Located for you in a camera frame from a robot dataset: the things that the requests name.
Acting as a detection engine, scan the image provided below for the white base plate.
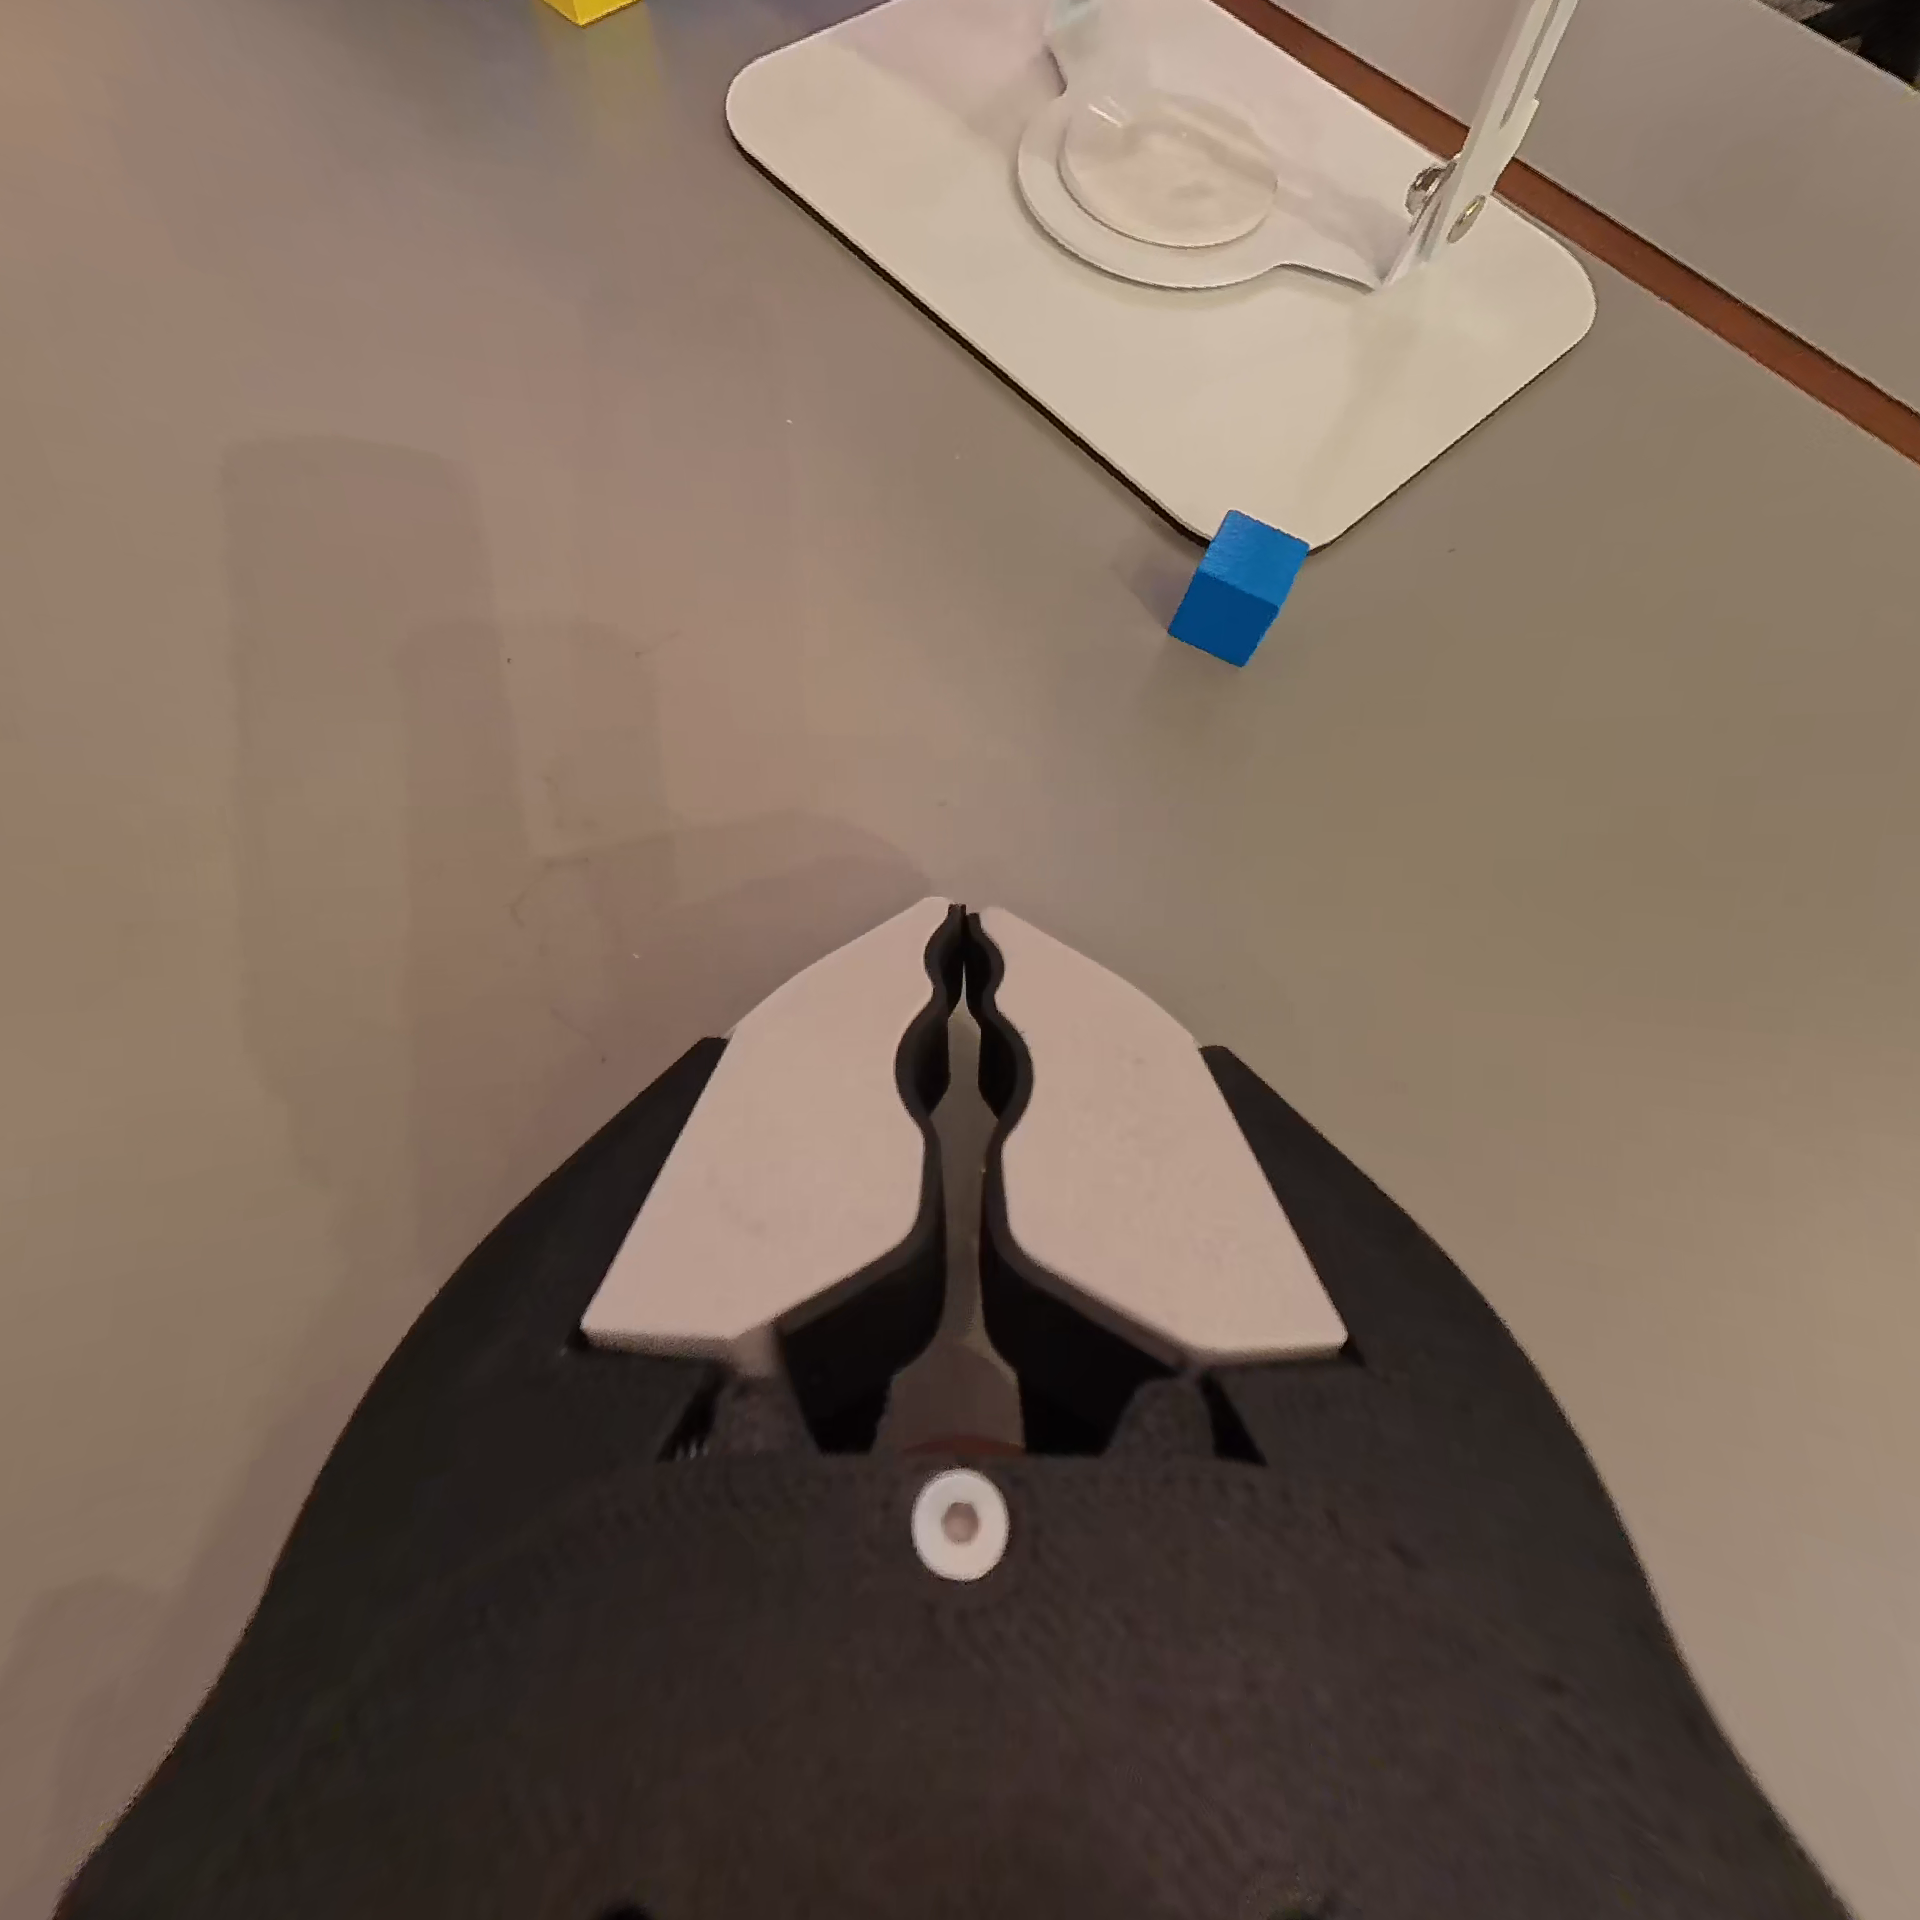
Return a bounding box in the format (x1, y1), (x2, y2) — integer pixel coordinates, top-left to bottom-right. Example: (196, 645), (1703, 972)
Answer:
(726, 0), (1595, 560)

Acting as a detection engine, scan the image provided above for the small blue cube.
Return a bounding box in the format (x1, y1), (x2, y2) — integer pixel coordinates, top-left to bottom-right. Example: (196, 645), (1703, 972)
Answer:
(1167, 509), (1312, 671)

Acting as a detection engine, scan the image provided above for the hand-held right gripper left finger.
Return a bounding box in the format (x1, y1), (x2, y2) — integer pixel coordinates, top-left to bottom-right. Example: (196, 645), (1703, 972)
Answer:
(577, 896), (961, 1455)

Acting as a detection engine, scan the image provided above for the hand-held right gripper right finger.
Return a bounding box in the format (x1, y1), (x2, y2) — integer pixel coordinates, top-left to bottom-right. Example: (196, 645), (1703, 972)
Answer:
(967, 904), (1349, 1457)

